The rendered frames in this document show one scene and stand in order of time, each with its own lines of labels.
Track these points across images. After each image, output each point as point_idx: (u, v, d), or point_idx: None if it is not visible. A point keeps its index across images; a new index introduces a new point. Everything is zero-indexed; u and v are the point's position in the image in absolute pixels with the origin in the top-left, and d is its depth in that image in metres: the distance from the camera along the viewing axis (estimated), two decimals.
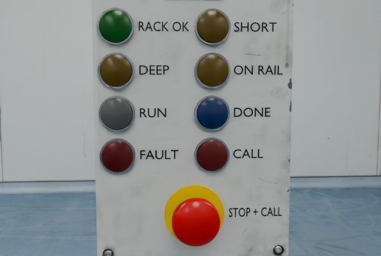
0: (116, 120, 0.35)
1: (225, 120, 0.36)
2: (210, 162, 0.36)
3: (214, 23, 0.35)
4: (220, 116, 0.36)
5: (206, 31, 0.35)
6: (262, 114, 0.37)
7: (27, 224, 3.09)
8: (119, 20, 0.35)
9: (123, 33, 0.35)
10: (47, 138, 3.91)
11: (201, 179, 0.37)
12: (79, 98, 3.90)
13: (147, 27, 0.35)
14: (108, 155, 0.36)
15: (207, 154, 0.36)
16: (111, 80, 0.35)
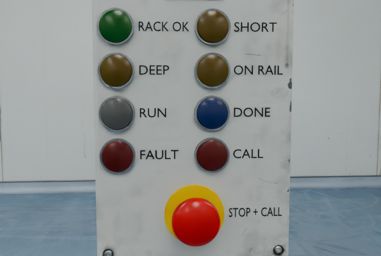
0: (116, 120, 0.35)
1: (225, 120, 0.36)
2: (210, 162, 0.36)
3: (214, 23, 0.35)
4: (220, 116, 0.36)
5: (206, 31, 0.35)
6: (262, 114, 0.37)
7: (27, 224, 3.09)
8: (119, 20, 0.35)
9: (123, 33, 0.35)
10: (47, 138, 3.91)
11: (201, 179, 0.37)
12: (79, 98, 3.90)
13: (147, 27, 0.35)
14: (108, 155, 0.36)
15: (207, 154, 0.36)
16: (111, 80, 0.35)
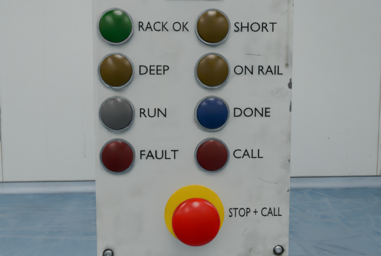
0: (116, 120, 0.35)
1: (225, 120, 0.36)
2: (210, 162, 0.36)
3: (214, 23, 0.35)
4: (220, 116, 0.36)
5: (206, 31, 0.35)
6: (262, 114, 0.37)
7: (27, 224, 3.09)
8: (119, 20, 0.35)
9: (123, 33, 0.35)
10: (47, 138, 3.91)
11: (201, 179, 0.37)
12: (79, 98, 3.90)
13: (147, 27, 0.35)
14: (108, 155, 0.36)
15: (207, 154, 0.36)
16: (111, 80, 0.35)
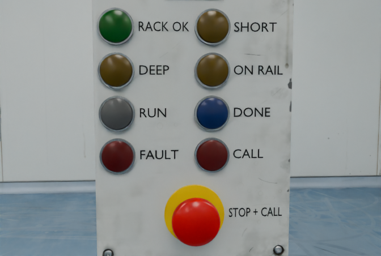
0: (116, 120, 0.35)
1: (225, 120, 0.36)
2: (210, 162, 0.36)
3: (214, 23, 0.35)
4: (220, 116, 0.36)
5: (206, 31, 0.35)
6: (262, 114, 0.37)
7: (27, 224, 3.09)
8: (119, 20, 0.35)
9: (123, 33, 0.35)
10: (47, 138, 3.91)
11: (201, 179, 0.37)
12: (79, 98, 3.90)
13: (147, 27, 0.35)
14: (108, 155, 0.36)
15: (207, 154, 0.36)
16: (111, 80, 0.35)
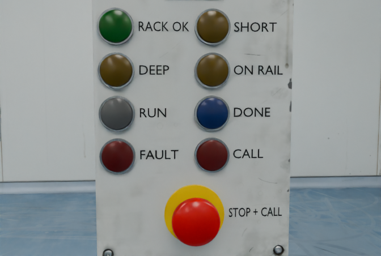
0: (116, 120, 0.35)
1: (225, 120, 0.36)
2: (210, 162, 0.36)
3: (214, 23, 0.35)
4: (220, 116, 0.36)
5: (206, 31, 0.35)
6: (262, 114, 0.37)
7: (27, 224, 3.09)
8: (119, 20, 0.35)
9: (123, 33, 0.35)
10: (47, 138, 3.91)
11: (201, 179, 0.37)
12: (79, 98, 3.90)
13: (147, 27, 0.35)
14: (108, 155, 0.36)
15: (207, 154, 0.36)
16: (111, 80, 0.35)
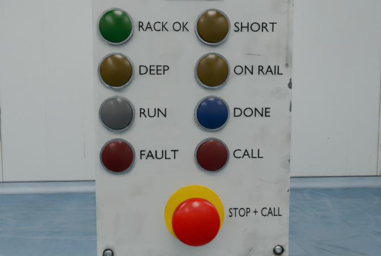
0: (116, 120, 0.35)
1: (225, 120, 0.36)
2: (210, 162, 0.36)
3: (214, 23, 0.35)
4: (220, 116, 0.36)
5: (206, 31, 0.35)
6: (262, 114, 0.37)
7: (27, 224, 3.09)
8: (119, 20, 0.35)
9: (123, 33, 0.35)
10: (47, 138, 3.91)
11: (201, 179, 0.37)
12: (79, 98, 3.90)
13: (147, 27, 0.35)
14: (108, 155, 0.36)
15: (207, 154, 0.36)
16: (111, 80, 0.35)
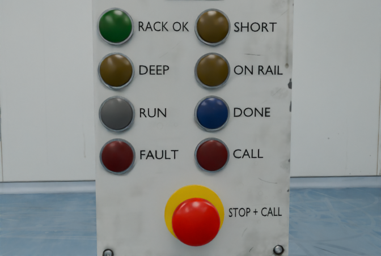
0: (116, 120, 0.35)
1: (225, 120, 0.36)
2: (210, 162, 0.36)
3: (214, 23, 0.35)
4: (220, 116, 0.36)
5: (206, 31, 0.35)
6: (262, 114, 0.37)
7: (27, 224, 3.09)
8: (119, 20, 0.35)
9: (123, 33, 0.35)
10: (47, 138, 3.91)
11: (201, 179, 0.37)
12: (79, 98, 3.90)
13: (147, 27, 0.35)
14: (108, 155, 0.36)
15: (207, 154, 0.36)
16: (111, 80, 0.35)
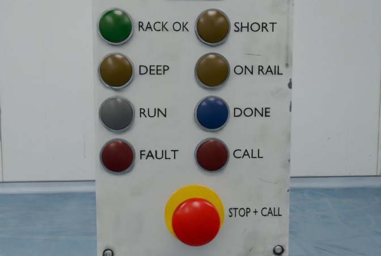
0: (116, 120, 0.35)
1: (225, 120, 0.36)
2: (210, 162, 0.36)
3: (214, 23, 0.35)
4: (220, 116, 0.36)
5: (206, 31, 0.35)
6: (262, 114, 0.37)
7: (27, 224, 3.09)
8: (119, 20, 0.35)
9: (123, 33, 0.35)
10: (47, 138, 3.91)
11: (201, 179, 0.37)
12: (79, 98, 3.90)
13: (147, 27, 0.35)
14: (108, 155, 0.36)
15: (207, 154, 0.36)
16: (111, 80, 0.35)
